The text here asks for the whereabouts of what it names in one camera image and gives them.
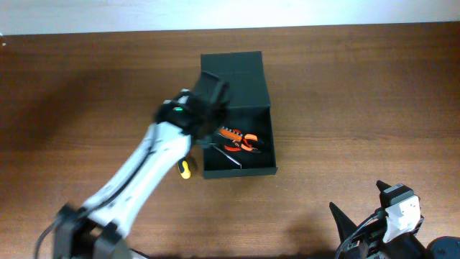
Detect orange socket rail with sockets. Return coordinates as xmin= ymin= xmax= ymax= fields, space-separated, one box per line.
xmin=218 ymin=127 xmax=243 ymax=142

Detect silver combination wrench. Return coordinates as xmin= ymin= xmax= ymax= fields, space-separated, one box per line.
xmin=212 ymin=145 xmax=242 ymax=169

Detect yellow black stubby screwdriver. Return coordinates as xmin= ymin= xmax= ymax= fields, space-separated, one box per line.
xmin=178 ymin=156 xmax=196 ymax=179

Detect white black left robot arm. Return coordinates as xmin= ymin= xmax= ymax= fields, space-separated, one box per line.
xmin=50 ymin=71 xmax=229 ymax=258

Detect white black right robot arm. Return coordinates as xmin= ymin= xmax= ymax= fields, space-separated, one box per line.
xmin=329 ymin=181 xmax=459 ymax=259

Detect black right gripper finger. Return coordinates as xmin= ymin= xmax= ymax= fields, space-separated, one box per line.
xmin=376 ymin=180 xmax=391 ymax=196
xmin=329 ymin=202 xmax=357 ymax=243

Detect black open storage box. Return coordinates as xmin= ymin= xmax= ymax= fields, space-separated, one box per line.
xmin=201 ymin=51 xmax=277 ymax=179

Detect small red side cutters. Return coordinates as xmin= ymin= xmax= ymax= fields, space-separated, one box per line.
xmin=224 ymin=140 xmax=242 ymax=152

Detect orange black needle-nose pliers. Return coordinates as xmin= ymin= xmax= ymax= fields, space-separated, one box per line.
xmin=239 ymin=133 xmax=265 ymax=153

